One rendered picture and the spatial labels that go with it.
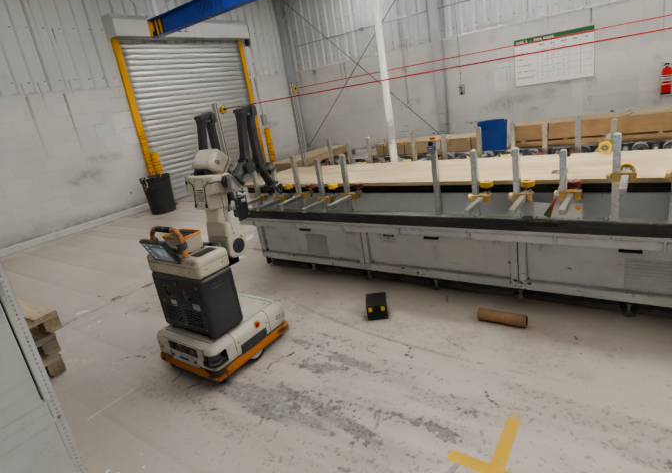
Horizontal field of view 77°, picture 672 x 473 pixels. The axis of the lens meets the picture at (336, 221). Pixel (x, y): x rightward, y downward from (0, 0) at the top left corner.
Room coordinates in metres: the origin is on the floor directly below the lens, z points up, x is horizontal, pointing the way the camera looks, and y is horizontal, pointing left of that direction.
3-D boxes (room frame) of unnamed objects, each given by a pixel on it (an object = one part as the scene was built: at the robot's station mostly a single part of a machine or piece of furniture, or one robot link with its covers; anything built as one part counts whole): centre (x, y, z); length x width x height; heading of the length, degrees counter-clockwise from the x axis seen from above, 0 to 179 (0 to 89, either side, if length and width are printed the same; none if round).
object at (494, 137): (7.93, -3.20, 0.36); 0.59 x 0.57 x 0.73; 142
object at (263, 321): (2.64, 0.90, 0.16); 0.67 x 0.64 x 0.25; 142
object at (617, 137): (2.14, -1.51, 0.94); 0.04 x 0.04 x 0.48; 52
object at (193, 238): (2.55, 0.97, 0.87); 0.23 x 0.15 x 0.11; 52
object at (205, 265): (2.57, 0.96, 0.59); 0.55 x 0.34 x 0.83; 52
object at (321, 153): (10.87, 0.36, 0.23); 2.41 x 0.77 x 0.17; 144
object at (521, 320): (2.42, -0.97, 0.04); 0.30 x 0.08 x 0.08; 52
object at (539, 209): (2.29, -1.27, 0.75); 0.26 x 0.01 x 0.10; 52
